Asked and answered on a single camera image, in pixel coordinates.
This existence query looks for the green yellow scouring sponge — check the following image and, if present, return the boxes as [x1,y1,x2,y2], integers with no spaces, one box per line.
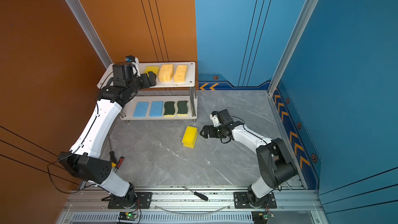
[163,101,176,117]
[177,101,188,116]

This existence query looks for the blue sponge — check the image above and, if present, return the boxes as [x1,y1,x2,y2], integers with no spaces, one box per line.
[149,101,164,118]
[133,102,149,118]

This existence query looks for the orange yellow sponge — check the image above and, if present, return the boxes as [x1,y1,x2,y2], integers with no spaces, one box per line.
[159,64,174,83]
[174,65,188,83]

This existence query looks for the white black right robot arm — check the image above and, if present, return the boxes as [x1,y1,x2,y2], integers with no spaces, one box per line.
[200,110,299,208]

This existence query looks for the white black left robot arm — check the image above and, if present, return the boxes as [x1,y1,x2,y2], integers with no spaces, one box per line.
[57,62,157,208]

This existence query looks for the white two-tier shelf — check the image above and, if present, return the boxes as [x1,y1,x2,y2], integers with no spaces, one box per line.
[96,62,199,122]

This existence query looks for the right green circuit board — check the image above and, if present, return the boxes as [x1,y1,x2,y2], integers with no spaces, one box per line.
[251,212,268,224]

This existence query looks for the green circuit board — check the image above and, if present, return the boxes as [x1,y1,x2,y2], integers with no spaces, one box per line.
[118,212,139,223]
[251,212,268,224]

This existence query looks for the left green circuit board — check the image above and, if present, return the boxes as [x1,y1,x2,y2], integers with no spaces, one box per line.
[118,212,139,223]

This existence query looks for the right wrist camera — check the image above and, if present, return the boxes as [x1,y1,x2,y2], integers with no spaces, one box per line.
[210,111,221,128]

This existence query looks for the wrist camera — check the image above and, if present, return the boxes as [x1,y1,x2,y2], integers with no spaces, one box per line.
[125,55,140,66]
[210,111,221,128]

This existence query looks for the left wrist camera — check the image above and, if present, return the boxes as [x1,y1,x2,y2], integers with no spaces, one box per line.
[125,55,140,66]

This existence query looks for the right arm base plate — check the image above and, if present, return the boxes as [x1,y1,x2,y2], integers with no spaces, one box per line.
[233,191,277,209]

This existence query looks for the red yellow handled wrench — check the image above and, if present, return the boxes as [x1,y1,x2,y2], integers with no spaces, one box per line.
[115,157,124,172]

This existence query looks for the black yellow handled screwdriver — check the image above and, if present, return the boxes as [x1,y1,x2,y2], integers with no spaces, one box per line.
[108,138,117,168]

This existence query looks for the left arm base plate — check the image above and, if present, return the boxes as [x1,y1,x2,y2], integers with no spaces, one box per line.
[108,192,153,209]

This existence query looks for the left aluminium corner post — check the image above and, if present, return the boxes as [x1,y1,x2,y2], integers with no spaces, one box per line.
[65,0,112,67]

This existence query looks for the aluminium corner post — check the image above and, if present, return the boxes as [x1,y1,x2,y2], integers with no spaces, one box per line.
[267,0,319,96]
[65,0,112,67]

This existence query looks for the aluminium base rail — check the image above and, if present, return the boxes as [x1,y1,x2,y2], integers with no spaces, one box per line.
[56,186,328,224]

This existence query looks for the right aluminium corner post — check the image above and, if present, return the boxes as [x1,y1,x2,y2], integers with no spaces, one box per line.
[267,0,319,96]

